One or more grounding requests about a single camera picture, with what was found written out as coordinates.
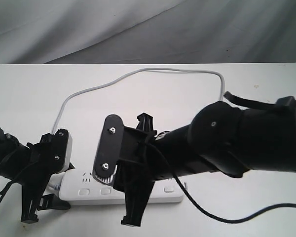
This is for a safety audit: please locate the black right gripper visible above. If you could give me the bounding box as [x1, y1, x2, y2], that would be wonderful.
[113, 113, 172, 227]

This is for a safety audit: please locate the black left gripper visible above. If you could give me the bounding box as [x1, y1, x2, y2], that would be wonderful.
[20, 133, 75, 224]

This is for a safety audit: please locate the white five-outlet power strip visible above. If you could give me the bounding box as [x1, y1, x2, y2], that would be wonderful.
[47, 169, 184, 206]

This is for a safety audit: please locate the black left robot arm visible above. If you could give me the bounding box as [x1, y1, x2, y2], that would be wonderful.
[0, 128, 74, 224]

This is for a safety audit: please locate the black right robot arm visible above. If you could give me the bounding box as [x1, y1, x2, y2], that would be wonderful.
[113, 93, 296, 227]

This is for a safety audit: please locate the grey backdrop cloth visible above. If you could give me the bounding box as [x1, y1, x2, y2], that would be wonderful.
[0, 0, 296, 64]

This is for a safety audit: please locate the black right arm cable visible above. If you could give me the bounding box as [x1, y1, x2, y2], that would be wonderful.
[138, 143, 296, 223]

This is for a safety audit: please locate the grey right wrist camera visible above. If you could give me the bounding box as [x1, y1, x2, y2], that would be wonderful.
[92, 115, 124, 187]

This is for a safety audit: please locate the grey power cord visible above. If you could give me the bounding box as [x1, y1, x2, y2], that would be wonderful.
[51, 68, 225, 134]

